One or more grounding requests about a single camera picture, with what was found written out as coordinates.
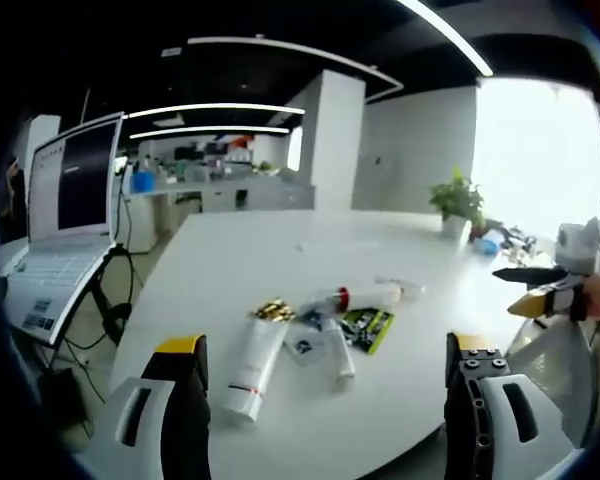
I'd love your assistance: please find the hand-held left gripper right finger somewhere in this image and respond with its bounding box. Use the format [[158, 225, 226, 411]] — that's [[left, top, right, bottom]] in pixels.
[[443, 332, 586, 480]]

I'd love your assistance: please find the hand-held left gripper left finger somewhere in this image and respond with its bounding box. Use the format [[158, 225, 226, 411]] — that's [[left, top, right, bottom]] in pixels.
[[87, 333, 212, 480]]

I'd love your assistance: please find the white skincare tube gold cap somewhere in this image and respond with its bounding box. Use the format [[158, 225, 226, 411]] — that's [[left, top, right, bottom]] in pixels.
[[223, 298, 297, 422]]

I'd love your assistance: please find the small clear skincare bottle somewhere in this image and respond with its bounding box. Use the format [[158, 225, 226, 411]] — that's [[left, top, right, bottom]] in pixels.
[[374, 275, 427, 302]]

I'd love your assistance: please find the white skincare tube red band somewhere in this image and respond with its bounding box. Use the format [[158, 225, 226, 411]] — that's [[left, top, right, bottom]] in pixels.
[[328, 285, 402, 312]]

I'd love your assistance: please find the green black skincare sachet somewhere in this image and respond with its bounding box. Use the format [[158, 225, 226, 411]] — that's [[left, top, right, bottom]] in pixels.
[[339, 307, 397, 356]]

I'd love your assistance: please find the slim white skincare tube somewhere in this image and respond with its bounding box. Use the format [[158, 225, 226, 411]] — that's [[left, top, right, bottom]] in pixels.
[[324, 319, 357, 394]]

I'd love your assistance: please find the white blue skincare sachet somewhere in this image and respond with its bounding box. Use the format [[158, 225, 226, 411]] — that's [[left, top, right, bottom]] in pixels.
[[283, 319, 331, 367]]

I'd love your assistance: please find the blue storage bin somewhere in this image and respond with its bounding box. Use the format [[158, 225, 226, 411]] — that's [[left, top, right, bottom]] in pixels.
[[129, 172, 157, 195]]

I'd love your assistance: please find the blue white packet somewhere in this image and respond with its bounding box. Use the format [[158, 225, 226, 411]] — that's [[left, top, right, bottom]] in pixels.
[[472, 234, 502, 257]]

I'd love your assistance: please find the grey plastic bag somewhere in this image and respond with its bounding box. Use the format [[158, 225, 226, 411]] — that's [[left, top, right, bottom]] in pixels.
[[504, 312, 597, 451]]

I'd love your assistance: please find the potted green plant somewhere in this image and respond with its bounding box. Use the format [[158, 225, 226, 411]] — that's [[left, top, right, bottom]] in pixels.
[[427, 167, 487, 239]]

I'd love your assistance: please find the black laptop stand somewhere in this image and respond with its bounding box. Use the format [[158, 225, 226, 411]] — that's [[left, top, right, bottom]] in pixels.
[[54, 244, 131, 351]]

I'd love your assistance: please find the clear plastic wrapper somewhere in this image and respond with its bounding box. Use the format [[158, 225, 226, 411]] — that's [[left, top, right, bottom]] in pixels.
[[293, 295, 342, 325]]

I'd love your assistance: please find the white laptop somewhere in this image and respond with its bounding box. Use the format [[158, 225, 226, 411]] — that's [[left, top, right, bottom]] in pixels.
[[2, 111, 126, 347]]

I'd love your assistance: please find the long ceiling light strip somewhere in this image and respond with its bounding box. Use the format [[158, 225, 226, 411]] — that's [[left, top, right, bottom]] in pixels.
[[186, 35, 406, 94], [395, 0, 495, 78], [125, 102, 307, 120], [128, 125, 292, 141]]

